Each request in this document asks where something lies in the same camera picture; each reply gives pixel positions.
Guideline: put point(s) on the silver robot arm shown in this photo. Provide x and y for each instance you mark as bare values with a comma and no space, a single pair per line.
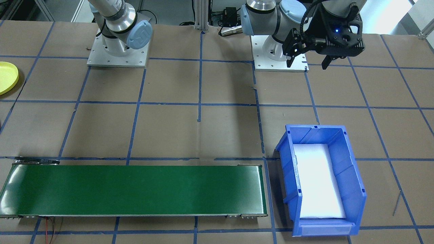
261,17
115,17

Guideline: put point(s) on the yellow plastic plate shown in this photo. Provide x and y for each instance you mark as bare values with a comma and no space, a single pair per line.
6,78

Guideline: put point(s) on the silver cylindrical connector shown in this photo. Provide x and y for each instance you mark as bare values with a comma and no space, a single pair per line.
230,31

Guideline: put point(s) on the small black adapter box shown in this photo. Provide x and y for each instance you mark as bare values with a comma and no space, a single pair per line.
231,13

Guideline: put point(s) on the blue plastic storage bin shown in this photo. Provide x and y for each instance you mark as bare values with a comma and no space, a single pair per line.
349,183

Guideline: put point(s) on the green conveyor belt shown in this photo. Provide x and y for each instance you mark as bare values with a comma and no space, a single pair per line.
135,189

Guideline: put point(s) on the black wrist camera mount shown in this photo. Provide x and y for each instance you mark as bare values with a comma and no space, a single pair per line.
342,48

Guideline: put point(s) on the white square base plate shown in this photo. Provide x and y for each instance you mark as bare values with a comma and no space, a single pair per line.
101,62
264,66

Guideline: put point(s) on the aluminium profile post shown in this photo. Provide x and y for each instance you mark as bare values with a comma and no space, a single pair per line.
201,17

